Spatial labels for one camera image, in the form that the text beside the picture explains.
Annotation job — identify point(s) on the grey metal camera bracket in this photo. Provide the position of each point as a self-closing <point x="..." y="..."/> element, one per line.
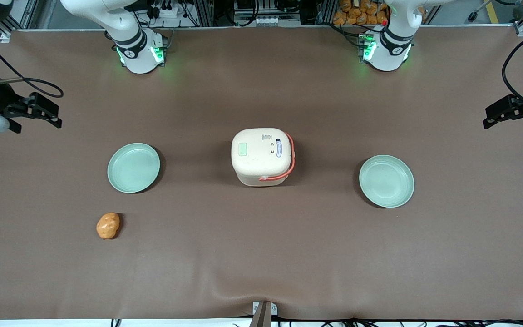
<point x="263" y="313"/>

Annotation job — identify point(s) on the cream rice cooker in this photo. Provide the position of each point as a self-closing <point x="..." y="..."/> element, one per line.
<point x="261" y="156"/>

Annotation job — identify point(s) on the grey electronics rack box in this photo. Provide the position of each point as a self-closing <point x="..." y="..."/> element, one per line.
<point x="266" y="11"/>

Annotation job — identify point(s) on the orange brown potato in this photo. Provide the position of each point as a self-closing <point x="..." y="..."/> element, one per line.
<point x="107" y="225"/>

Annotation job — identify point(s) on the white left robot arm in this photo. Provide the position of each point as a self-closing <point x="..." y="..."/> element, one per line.
<point x="386" y="52"/>

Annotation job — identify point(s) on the bag of orange breads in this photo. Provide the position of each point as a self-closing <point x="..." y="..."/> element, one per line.
<point x="361" y="12"/>

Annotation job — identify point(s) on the white power strip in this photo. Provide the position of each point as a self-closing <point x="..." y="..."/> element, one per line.
<point x="167" y="10"/>

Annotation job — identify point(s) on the pale green round plate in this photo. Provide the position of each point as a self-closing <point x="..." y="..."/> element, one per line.
<point x="386" y="180"/>
<point x="133" y="167"/>

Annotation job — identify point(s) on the brown table cloth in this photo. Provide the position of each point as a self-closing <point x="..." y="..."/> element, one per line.
<point x="261" y="254"/>

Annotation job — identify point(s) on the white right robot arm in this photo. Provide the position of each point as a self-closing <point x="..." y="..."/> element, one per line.
<point x="140" y="47"/>

